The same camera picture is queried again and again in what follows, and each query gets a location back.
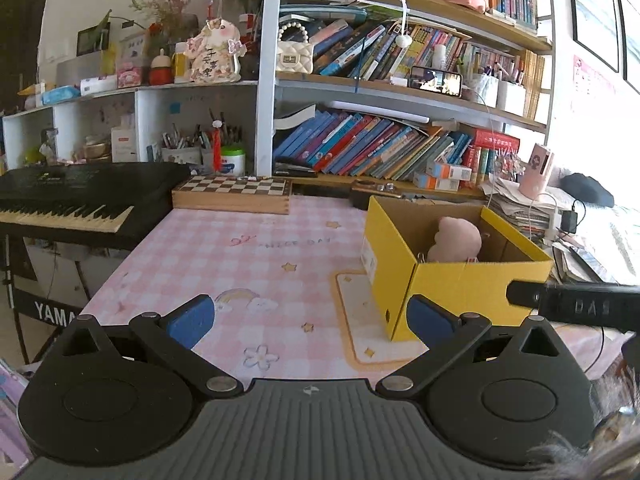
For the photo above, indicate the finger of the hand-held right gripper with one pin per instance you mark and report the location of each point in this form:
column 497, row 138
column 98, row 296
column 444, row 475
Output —
column 525, row 294

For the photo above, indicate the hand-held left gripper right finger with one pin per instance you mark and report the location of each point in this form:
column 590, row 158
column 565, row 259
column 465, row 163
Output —
column 430, row 320

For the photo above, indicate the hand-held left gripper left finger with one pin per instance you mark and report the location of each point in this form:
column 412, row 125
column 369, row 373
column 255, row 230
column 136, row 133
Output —
column 192, row 322

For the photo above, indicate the yellow cardboard box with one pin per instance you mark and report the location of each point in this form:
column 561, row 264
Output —
column 450, row 300

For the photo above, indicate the pink plush toy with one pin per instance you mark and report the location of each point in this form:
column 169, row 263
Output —
column 455, row 240

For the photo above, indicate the pink checked desktop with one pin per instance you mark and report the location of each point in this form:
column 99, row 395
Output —
column 225, row 260

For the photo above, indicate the pile of magazines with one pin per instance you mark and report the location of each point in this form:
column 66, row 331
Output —
column 585, row 260

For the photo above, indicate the white power adapter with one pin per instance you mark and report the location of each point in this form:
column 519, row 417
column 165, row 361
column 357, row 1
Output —
column 555, row 220

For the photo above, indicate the stack of papers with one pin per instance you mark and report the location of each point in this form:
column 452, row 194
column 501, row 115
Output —
column 520, row 210

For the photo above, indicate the black power adapter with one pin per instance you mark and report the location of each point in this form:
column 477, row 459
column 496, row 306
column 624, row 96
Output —
column 570, row 221

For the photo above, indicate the black rounded object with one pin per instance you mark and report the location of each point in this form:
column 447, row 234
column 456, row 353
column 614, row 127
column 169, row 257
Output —
column 587, row 190

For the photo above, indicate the pink desk container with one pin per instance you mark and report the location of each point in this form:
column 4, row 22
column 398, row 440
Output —
column 536, row 170

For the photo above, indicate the wooden chessboard box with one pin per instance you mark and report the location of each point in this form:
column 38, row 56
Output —
column 230, row 195

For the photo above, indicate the grey furry fabric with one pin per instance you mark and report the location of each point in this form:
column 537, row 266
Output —
column 605, row 440

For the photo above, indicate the orange white carton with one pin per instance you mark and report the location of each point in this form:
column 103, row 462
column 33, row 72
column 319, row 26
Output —
column 436, row 182
column 450, row 171

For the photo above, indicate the red boxed book set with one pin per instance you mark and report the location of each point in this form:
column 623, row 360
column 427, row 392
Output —
column 492, row 152

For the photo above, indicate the white green jar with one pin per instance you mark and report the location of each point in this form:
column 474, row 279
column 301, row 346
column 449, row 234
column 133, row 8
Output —
column 233, row 161

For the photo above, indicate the white pen cup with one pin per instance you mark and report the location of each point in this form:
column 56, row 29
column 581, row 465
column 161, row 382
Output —
column 180, row 152

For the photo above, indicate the black electronic keyboard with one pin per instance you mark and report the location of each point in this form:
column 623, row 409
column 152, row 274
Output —
column 75, row 190

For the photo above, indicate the black pencil case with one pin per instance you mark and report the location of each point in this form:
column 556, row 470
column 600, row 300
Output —
column 295, row 170

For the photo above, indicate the row of blue leaning books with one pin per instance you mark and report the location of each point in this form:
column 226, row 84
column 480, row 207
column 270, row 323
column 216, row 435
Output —
column 360, row 145

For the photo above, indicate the white red printed carton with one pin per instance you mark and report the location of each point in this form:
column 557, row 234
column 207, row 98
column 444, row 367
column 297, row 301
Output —
column 123, row 142

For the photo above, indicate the white pen container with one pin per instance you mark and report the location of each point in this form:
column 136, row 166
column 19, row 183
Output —
column 511, row 99
column 480, row 92

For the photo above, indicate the white cubby shelf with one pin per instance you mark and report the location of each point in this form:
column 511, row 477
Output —
column 145, row 110

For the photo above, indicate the black smartphone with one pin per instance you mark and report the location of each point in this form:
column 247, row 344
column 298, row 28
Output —
column 436, row 81

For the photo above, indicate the red round bottle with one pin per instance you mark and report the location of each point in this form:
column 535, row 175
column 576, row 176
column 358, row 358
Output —
column 160, row 71

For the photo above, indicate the pink tissue box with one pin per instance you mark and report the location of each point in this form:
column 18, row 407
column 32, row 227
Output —
column 131, row 76

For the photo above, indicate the yellow bottle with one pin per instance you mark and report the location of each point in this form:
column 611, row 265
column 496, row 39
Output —
column 181, row 65

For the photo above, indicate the blue tissue pack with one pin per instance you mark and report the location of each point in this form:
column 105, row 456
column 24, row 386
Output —
column 61, row 95

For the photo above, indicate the row of mixed shelf books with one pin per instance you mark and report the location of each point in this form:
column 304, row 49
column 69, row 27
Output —
column 390, row 55

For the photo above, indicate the floral fabric ornament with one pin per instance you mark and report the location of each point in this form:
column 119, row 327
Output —
column 215, row 55

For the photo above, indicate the beige quilted handbag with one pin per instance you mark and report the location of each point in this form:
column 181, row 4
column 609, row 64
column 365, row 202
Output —
column 295, row 57

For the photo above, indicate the dried flowers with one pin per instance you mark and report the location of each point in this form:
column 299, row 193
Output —
column 167, row 5

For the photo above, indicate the dark wooden door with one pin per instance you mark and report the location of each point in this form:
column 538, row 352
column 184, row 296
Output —
column 20, row 35

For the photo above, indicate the pink wall poster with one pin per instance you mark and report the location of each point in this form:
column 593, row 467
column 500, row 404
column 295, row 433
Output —
column 592, row 80

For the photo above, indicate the tall bookshelf with white post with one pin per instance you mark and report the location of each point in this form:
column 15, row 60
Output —
column 267, row 85

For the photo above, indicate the black framed wall picture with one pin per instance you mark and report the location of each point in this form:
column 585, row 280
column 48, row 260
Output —
column 631, row 45
column 592, row 5

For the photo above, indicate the black photo frame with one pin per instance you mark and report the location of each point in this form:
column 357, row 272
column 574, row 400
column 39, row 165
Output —
column 93, row 37

